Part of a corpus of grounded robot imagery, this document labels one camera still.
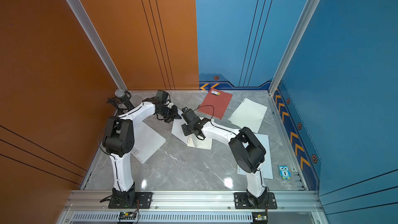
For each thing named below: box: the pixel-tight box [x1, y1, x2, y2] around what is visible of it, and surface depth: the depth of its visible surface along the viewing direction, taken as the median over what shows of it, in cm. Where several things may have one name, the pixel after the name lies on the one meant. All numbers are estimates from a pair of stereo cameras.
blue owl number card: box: [278, 165, 292, 180], surface depth 82 cm
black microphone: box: [106, 88, 135, 116], surface depth 93 cm
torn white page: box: [228, 97, 268, 134], surface depth 111 cm
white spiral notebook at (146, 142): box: [130, 120, 167, 165], surface depth 94 cm
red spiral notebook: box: [196, 87, 233, 120], surface depth 118 cm
